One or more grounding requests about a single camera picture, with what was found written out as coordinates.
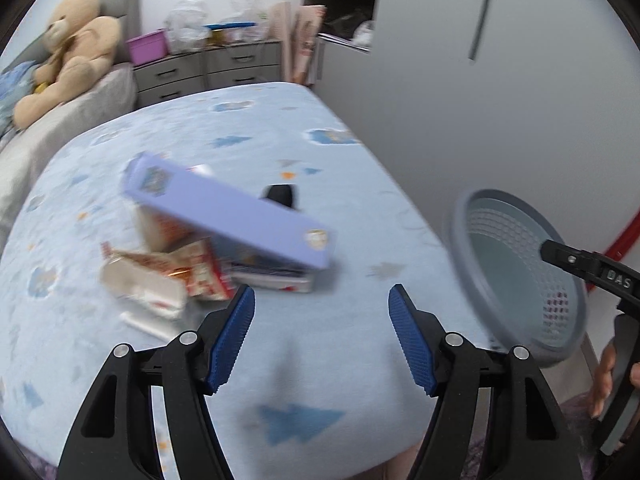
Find large beige teddy bear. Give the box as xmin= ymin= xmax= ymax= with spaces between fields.
xmin=13 ymin=0 xmax=120 ymax=129

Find grey drawer dresser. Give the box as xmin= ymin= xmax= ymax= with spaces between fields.
xmin=134 ymin=40 xmax=283 ymax=108

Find grey perforated trash basket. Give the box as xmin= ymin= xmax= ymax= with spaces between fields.
xmin=446 ymin=188 xmax=587 ymax=367

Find purple plastic storage box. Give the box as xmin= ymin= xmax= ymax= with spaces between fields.
xmin=126 ymin=29 xmax=168 ymax=66

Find grey padded headboard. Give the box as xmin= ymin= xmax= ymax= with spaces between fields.
xmin=1 ymin=0 xmax=141 ymax=73

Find right hand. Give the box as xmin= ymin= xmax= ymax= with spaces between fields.
xmin=589 ymin=341 xmax=617 ymax=418

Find blue flat stick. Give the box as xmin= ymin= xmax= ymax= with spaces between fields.
xmin=205 ymin=22 xmax=257 ymax=30

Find white flat packet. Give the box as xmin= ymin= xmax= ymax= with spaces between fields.
xmin=119 ymin=311 xmax=179 ymax=342

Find pink folded boards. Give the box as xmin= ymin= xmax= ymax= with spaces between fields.
xmin=268 ymin=1 xmax=326 ymax=86

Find red white snack wrapper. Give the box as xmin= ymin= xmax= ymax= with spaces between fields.
xmin=100 ymin=238 xmax=234 ymax=320

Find beige bed sheet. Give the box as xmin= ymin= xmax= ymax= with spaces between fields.
xmin=1 ymin=63 xmax=138 ymax=243

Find blue patterned pillow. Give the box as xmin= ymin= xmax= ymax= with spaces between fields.
xmin=0 ymin=61 xmax=37 ymax=136

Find red white paper cup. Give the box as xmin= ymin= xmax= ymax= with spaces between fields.
xmin=134 ymin=206 xmax=193 ymax=252

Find clear plastic bag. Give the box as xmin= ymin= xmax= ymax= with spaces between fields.
xmin=164 ymin=0 xmax=209 ymax=55
xmin=228 ymin=0 xmax=269 ymax=42

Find black elastic band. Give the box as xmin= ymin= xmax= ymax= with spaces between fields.
xmin=262 ymin=183 xmax=297 ymax=209

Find lavender long cardboard box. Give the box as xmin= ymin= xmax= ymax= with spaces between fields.
xmin=122 ymin=152 xmax=333 ymax=271

